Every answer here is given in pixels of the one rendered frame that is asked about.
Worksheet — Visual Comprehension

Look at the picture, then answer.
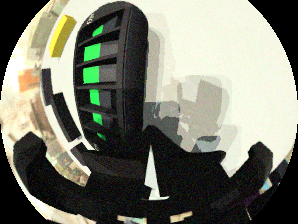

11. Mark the yellow flat block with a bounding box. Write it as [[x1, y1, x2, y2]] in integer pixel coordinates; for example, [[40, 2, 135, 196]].
[[49, 15, 76, 59]]

